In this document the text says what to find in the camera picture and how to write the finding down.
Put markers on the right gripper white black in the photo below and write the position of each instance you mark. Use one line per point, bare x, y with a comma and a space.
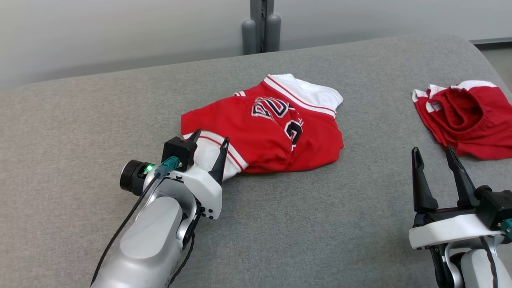
448, 230

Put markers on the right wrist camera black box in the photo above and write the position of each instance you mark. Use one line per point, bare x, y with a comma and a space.
496, 206

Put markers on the red Bulls 23 jersey shirt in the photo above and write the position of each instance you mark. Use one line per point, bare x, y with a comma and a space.
256, 140

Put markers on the grey cylinder bumper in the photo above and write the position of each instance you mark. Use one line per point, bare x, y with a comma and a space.
273, 34
248, 38

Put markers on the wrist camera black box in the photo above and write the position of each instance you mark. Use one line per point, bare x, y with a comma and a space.
496, 206
178, 151

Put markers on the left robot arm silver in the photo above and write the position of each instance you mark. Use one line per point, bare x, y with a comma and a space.
148, 244

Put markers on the red basketball shorts white stripe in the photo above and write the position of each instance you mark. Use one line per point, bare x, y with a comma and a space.
476, 128

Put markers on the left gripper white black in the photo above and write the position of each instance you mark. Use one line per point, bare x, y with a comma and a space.
204, 188

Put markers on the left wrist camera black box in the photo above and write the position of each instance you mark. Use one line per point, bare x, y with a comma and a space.
178, 151

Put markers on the grey metal wall post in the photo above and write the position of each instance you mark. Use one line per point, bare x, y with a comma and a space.
262, 24

